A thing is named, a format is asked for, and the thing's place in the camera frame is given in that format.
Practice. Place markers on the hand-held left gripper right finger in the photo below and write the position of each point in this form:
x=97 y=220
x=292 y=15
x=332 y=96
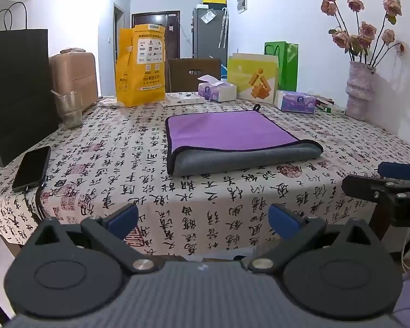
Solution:
x=283 y=221

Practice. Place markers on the yellow printed paper bag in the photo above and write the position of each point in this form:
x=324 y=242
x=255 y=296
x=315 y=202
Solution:
x=140 y=68

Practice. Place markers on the black paper bag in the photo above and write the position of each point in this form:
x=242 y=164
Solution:
x=13 y=92

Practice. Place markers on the yellow white gift bag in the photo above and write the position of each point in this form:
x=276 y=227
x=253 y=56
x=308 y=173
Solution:
x=254 y=78

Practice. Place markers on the small green white box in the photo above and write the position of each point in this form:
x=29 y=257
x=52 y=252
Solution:
x=334 y=110

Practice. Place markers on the yellow box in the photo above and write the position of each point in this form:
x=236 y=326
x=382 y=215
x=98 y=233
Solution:
x=214 y=1

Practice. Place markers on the tan suitcase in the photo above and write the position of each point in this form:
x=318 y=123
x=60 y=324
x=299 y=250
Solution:
x=76 y=75

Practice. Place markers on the green paper bag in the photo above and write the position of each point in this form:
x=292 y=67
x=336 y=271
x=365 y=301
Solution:
x=288 y=65

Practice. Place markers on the dried pink roses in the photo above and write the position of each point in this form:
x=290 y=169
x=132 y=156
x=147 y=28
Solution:
x=360 y=36

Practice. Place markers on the purple and grey towel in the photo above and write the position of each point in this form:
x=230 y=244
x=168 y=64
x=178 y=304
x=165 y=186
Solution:
x=225 y=133

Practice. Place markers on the wooden table leg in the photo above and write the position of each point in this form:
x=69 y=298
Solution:
x=379 y=216

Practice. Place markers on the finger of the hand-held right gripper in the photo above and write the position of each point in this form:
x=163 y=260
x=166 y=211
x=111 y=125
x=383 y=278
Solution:
x=369 y=186
x=401 y=171

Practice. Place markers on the black smartphone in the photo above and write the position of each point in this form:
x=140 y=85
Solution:
x=31 y=169

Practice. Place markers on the clear glass cup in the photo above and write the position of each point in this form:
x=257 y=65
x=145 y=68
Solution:
x=68 y=109

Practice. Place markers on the calligraphy print tablecloth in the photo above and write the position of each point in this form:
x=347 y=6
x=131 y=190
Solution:
x=123 y=164

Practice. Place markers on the grey refrigerator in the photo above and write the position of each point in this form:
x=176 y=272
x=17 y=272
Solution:
x=208 y=37

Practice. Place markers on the dark brown door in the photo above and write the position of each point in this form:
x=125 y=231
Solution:
x=172 y=37

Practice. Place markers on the purple tissue pack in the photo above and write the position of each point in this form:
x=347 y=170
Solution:
x=217 y=90
x=295 y=101

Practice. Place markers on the pale ribbed vase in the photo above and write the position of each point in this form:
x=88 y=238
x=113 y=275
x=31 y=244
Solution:
x=359 y=88

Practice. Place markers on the white flat box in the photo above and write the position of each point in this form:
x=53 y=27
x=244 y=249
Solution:
x=182 y=100

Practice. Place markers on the white folded umbrella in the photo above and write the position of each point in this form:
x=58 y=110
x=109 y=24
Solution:
x=223 y=27

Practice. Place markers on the dark wooden chair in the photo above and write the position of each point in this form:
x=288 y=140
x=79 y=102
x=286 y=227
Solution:
x=181 y=77

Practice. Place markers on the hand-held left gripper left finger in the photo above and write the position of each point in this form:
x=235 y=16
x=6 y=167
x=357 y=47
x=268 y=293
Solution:
x=123 y=217

